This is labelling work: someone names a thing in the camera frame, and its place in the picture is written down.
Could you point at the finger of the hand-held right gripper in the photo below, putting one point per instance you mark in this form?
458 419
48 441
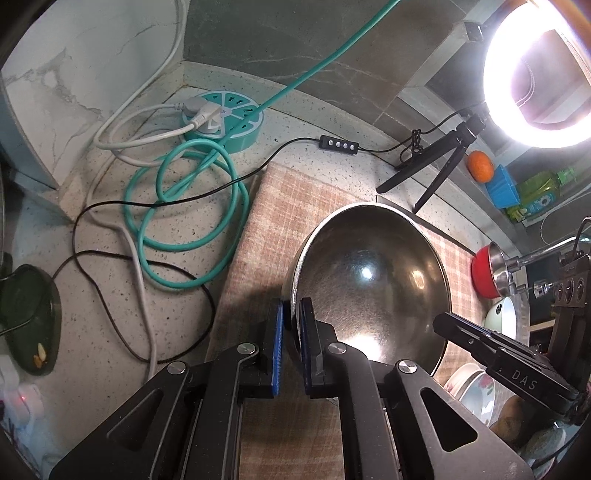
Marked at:
466 339

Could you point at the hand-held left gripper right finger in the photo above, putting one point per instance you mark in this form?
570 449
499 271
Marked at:
305 346

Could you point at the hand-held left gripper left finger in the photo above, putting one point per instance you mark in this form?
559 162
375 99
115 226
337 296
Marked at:
277 350

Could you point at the light blue ceramic bowl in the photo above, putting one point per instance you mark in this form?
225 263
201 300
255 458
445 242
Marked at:
501 318

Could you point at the plate with large pink roses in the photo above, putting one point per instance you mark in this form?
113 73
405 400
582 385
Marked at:
482 397

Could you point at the red steel bowl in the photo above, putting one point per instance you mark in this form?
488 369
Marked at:
482 272

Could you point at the large steel bowl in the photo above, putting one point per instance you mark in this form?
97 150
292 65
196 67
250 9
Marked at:
369 286

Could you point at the person's right hand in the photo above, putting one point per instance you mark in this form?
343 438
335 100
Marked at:
508 415

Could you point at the chrome kitchen faucet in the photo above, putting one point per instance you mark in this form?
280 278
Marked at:
508 267

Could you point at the checked cloth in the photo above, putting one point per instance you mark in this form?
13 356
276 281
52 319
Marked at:
277 221

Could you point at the round teal power strip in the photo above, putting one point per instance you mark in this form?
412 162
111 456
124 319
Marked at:
231 207
235 120

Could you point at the blue ribbed cup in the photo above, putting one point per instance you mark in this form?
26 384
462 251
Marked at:
503 187

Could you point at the green dish soap bottle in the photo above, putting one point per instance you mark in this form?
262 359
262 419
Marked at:
540 198

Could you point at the orange fruit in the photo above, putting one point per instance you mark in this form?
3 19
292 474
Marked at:
480 166

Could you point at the black mini tripod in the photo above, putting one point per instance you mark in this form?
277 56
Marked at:
438 157

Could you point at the green glass dish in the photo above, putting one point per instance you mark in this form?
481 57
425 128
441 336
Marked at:
27 314

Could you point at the white charger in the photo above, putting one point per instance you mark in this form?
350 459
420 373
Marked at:
23 401

